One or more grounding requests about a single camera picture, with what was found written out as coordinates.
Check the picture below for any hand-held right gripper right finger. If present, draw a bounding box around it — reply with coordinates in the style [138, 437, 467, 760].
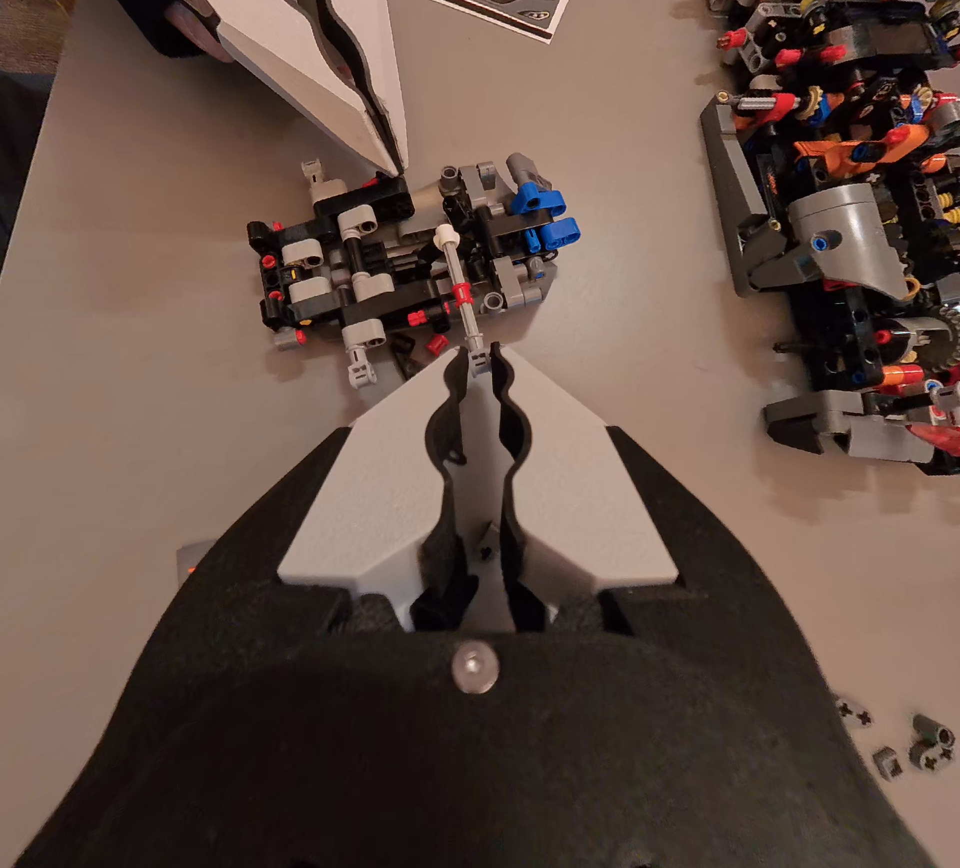
[489, 343, 681, 632]

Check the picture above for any large lego car chassis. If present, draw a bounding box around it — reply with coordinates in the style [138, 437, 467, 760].
[699, 0, 960, 476]

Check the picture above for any small black lego subassembly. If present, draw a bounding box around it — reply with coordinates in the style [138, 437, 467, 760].
[247, 153, 583, 390]

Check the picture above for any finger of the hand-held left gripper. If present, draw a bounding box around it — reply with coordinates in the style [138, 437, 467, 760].
[313, 0, 411, 173]
[71, 0, 402, 176]

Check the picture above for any person's left hand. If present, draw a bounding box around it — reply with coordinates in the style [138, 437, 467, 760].
[166, 2, 236, 65]

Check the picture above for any grey tile with orange stripe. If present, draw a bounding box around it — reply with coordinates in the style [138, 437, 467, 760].
[176, 541, 220, 584]

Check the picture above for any grey lego connector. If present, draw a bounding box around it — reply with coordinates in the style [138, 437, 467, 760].
[909, 714, 959, 771]

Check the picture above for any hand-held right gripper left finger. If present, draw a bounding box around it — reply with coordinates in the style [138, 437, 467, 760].
[277, 346, 481, 632]

